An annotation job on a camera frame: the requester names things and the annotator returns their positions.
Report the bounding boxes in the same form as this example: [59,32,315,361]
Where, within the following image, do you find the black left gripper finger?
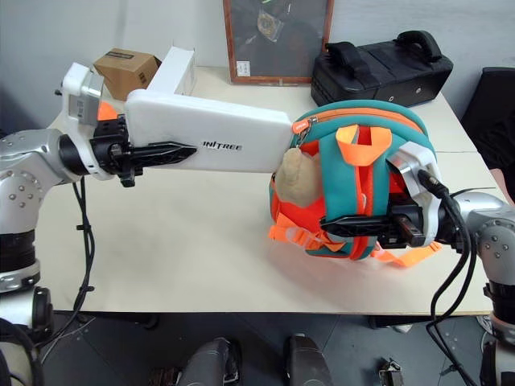
[128,141,199,166]

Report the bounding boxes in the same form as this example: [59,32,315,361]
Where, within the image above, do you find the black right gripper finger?
[319,216,392,240]

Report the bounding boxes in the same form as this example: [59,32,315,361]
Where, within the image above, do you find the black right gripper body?
[376,203,426,249]

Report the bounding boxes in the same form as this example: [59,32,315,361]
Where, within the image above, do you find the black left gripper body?
[89,114,145,188]

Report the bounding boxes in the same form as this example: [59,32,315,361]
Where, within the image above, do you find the orange and teal backpack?
[266,100,440,269]

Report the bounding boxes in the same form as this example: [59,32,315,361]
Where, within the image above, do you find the white box with black print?
[123,88,291,175]

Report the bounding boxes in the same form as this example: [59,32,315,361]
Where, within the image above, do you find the brown cardboard box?
[93,48,163,101]

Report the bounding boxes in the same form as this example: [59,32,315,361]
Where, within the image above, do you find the small orange object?
[97,101,118,122]

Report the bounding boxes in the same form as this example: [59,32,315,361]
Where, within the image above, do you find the open white carton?
[149,45,199,98]

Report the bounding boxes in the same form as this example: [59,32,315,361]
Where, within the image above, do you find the dark rounded shape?
[181,336,243,386]
[282,333,334,386]

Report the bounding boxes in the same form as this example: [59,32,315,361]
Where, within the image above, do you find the small black floor object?
[377,356,408,386]

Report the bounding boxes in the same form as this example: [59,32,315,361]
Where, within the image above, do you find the black chair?
[459,66,515,202]

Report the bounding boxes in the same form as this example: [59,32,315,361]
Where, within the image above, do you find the wood framed dark board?
[222,0,336,86]

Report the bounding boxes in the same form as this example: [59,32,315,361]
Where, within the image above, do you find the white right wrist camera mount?
[386,142,444,247]

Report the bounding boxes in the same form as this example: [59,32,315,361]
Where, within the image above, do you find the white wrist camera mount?
[386,142,444,247]
[59,62,130,181]

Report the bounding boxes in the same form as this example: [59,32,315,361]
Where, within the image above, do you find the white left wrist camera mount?
[59,62,130,181]

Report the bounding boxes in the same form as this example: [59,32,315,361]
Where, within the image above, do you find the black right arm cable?
[417,167,490,386]

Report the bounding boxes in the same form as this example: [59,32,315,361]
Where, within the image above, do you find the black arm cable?
[71,176,97,315]
[417,167,490,386]

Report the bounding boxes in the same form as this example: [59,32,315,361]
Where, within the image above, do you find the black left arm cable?
[71,176,97,315]

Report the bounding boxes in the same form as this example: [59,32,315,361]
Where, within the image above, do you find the black carry case with handles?
[310,30,455,109]

